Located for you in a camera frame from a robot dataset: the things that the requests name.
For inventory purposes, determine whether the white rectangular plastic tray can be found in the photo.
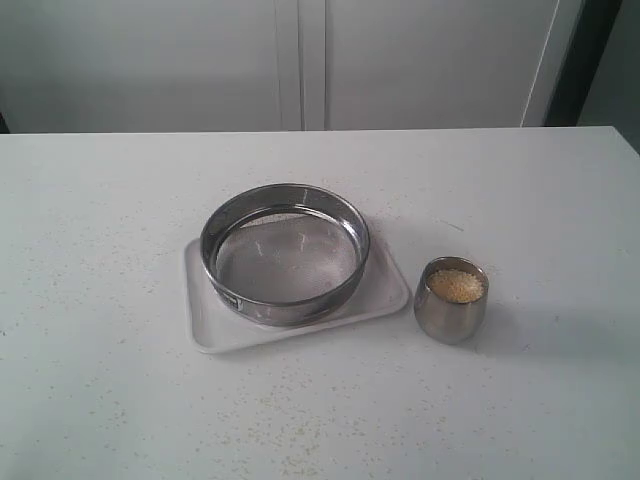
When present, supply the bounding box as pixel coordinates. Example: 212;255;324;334
183;236;411;355

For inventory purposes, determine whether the stainless steel cup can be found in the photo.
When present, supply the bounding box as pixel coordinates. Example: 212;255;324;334
414;256;489;345

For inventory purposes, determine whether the dark vertical post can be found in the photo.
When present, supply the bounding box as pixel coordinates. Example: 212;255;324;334
545;0;639;139

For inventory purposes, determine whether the round steel mesh sieve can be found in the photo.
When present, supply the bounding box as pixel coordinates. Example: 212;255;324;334
199;183;371;327

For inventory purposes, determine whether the yellow grain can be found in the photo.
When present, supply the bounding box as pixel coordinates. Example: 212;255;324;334
426;269;484;304

